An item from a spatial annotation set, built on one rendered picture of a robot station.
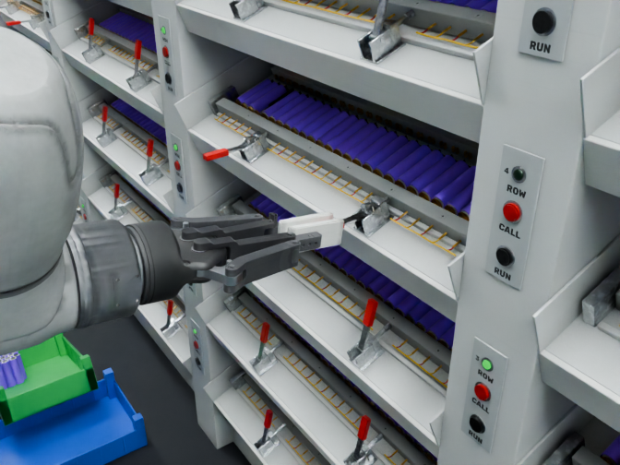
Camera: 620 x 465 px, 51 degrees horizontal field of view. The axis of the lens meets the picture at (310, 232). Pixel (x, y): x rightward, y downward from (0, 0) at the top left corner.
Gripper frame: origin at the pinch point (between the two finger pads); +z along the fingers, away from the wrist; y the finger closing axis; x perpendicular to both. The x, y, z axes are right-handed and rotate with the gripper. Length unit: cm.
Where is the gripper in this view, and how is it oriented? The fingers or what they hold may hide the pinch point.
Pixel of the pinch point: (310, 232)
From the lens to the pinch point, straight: 70.7
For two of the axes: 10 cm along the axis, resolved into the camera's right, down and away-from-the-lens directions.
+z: 8.1, -1.5, 5.7
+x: 1.1, -9.1, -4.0
